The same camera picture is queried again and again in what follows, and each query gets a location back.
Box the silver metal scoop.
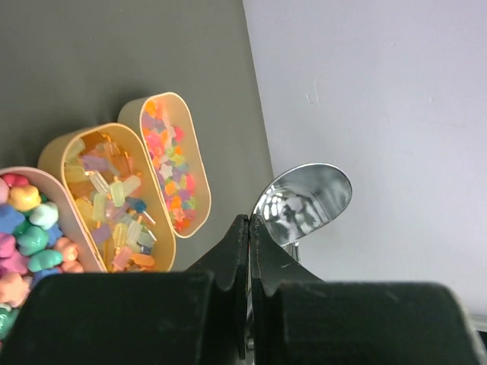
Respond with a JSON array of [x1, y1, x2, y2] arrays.
[[250, 162, 352, 265]]

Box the orange tray of star candies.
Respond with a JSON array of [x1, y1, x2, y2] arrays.
[[117, 92, 212, 238]]

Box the yellow tray of popsicle candies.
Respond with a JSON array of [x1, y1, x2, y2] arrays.
[[37, 123, 176, 272]]

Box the pink tray of block candies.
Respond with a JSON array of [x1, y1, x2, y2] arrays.
[[1, 167, 103, 339]]

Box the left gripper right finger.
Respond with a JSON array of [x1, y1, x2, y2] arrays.
[[249, 217, 321, 360]]

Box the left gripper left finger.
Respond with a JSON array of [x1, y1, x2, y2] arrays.
[[188, 214, 249, 360]]

